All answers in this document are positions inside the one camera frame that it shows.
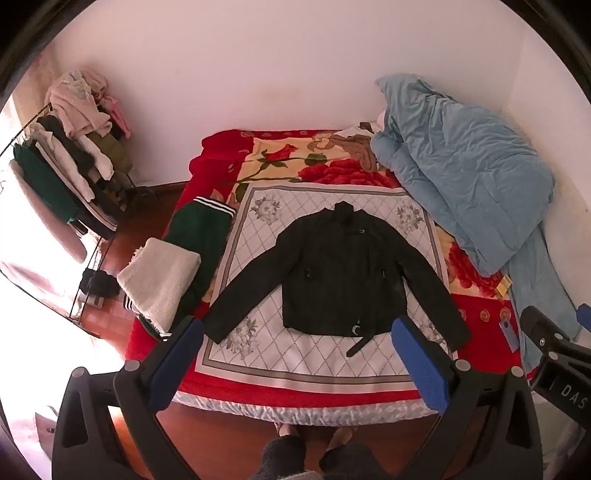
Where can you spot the person's feet in slippers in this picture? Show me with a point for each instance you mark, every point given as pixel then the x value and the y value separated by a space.
pixel 346 459

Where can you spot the black leather jacket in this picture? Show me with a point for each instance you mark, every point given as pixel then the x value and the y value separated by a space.
pixel 341 277

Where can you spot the small yellow packet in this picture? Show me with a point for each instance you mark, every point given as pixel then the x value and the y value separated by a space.
pixel 503 285

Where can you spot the bed with white quilted cover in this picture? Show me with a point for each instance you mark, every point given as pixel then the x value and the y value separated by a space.
pixel 300 410

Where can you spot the person's left leg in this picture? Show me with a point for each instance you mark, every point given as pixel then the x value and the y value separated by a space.
pixel 284 457

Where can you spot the red floral blanket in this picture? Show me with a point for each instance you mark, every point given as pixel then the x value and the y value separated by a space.
pixel 323 170

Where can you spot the pink fleece garment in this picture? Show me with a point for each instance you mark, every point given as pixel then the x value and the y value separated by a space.
pixel 74 101

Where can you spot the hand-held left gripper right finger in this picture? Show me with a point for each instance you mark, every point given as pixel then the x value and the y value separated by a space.
pixel 422 364

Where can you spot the folded white knit sweater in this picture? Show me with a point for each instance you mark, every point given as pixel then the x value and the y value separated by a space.
pixel 157 281

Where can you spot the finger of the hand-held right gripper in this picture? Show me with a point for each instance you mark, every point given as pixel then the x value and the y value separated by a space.
pixel 542 325
pixel 585 316

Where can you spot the white diamond-pattern printed sheet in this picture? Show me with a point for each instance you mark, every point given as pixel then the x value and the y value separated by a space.
pixel 277 350

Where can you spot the green jacket with white stripes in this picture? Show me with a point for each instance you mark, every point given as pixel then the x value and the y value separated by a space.
pixel 198 230

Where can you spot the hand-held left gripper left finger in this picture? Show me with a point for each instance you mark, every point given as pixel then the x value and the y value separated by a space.
pixel 178 364

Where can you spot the black cloth on floor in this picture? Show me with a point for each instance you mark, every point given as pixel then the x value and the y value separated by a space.
pixel 99 281

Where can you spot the light blue duvet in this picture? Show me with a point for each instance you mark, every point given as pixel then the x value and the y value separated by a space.
pixel 461 175

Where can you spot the blue and white tag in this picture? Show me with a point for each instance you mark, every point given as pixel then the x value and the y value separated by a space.
pixel 509 334

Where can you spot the black metal clothes rack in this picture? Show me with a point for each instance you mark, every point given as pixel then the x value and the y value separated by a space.
pixel 92 258

